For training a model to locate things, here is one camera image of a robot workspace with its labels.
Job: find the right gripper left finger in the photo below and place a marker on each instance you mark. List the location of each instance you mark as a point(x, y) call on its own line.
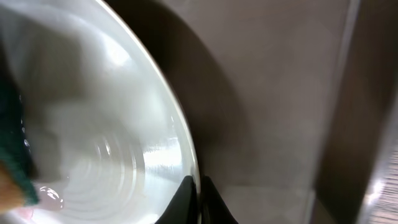
point(182, 208)

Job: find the dark brown serving tray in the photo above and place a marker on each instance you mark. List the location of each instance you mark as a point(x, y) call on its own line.
point(292, 105)

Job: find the yellow green sponge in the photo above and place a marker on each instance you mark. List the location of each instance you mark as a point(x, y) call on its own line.
point(17, 189)

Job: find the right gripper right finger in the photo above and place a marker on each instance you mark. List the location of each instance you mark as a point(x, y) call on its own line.
point(213, 208)

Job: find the light grey plate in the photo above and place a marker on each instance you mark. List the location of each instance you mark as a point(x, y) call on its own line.
point(108, 137)

